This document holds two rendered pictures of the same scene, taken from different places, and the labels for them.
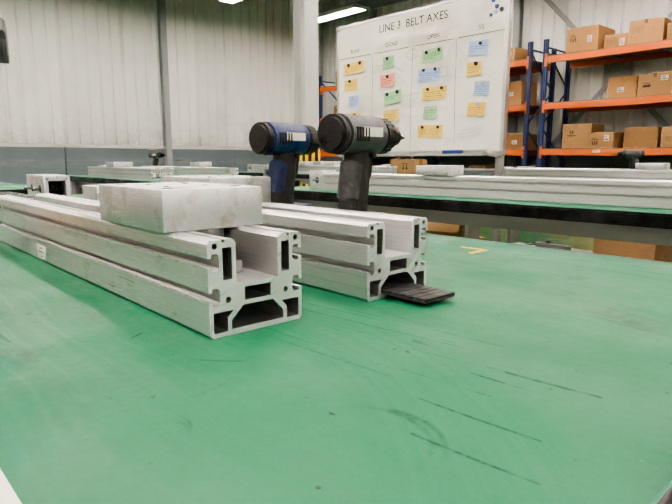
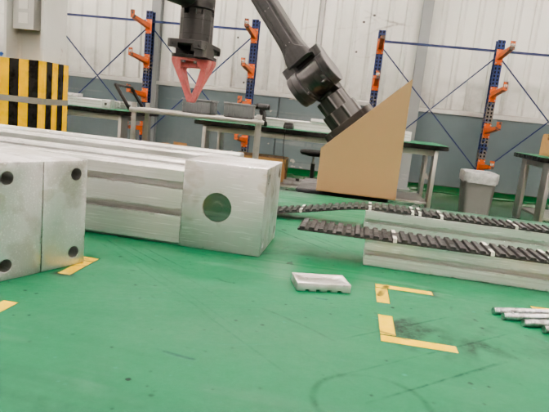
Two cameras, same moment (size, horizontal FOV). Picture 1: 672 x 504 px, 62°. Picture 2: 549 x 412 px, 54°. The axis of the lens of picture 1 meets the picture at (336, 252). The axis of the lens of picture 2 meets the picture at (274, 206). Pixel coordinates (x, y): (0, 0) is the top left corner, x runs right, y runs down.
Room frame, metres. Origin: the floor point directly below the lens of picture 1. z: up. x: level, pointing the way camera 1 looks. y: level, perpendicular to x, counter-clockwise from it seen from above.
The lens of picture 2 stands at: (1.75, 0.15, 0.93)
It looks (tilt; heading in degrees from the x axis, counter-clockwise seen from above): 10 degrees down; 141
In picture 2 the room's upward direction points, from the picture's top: 6 degrees clockwise
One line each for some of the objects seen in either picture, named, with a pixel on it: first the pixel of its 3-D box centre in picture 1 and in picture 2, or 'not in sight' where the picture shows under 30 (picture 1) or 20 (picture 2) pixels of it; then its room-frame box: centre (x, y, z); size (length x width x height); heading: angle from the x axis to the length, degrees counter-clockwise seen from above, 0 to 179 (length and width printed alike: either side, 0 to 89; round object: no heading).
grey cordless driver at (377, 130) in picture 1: (369, 186); not in sight; (0.91, -0.05, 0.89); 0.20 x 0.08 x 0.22; 141
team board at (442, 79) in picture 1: (412, 152); not in sight; (4.09, -0.55, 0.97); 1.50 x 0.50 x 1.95; 43
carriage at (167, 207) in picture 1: (178, 216); not in sight; (0.60, 0.17, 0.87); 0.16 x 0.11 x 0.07; 42
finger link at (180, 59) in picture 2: not in sight; (194, 75); (0.90, 0.63, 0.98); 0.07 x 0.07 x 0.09; 42
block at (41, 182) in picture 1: (48, 188); not in sight; (2.02, 1.03, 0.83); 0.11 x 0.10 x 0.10; 136
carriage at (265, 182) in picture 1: (215, 196); not in sight; (0.92, 0.20, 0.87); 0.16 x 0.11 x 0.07; 42
